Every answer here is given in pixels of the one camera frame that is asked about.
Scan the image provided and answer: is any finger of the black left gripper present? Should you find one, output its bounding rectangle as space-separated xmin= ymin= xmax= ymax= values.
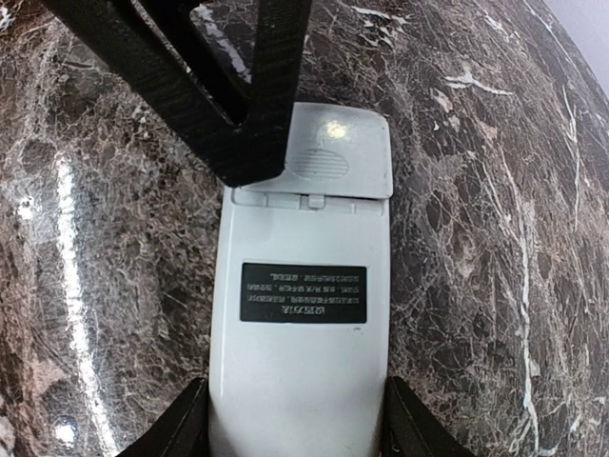
xmin=45 ymin=1 xmax=252 ymax=181
xmin=223 ymin=1 xmax=311 ymax=187

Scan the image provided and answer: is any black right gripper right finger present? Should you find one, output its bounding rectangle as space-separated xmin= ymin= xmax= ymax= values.
xmin=383 ymin=376 xmax=474 ymax=457

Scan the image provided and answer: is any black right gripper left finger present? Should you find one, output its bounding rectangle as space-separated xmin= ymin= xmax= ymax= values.
xmin=118 ymin=378 xmax=209 ymax=457

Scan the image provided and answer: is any white battery cover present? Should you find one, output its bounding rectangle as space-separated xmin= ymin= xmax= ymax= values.
xmin=242 ymin=102 xmax=393 ymax=200

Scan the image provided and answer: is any white and red remote control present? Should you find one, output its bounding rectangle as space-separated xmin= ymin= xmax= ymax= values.
xmin=208 ymin=189 xmax=390 ymax=456

